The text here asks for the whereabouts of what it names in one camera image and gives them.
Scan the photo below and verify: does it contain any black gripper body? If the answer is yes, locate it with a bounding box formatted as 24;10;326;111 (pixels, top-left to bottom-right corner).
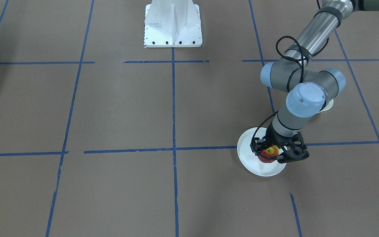
265;124;302;149

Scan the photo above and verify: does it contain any red yellow apple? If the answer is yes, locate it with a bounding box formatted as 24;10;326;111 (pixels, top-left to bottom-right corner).
257;145;280;164

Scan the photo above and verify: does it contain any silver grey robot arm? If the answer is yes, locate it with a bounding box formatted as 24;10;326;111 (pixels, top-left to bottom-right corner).
250;0;379;164

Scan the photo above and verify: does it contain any white plate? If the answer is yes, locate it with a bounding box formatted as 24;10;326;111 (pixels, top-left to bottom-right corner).
237;127;286;177

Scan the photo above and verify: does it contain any white bowl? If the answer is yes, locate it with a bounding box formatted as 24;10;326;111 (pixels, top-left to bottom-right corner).
319;99;334;113

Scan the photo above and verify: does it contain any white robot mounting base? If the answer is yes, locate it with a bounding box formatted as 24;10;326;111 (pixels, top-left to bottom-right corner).
143;0;203;48

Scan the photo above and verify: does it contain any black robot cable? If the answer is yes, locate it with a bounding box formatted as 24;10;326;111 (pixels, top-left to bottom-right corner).
251;0;330;145

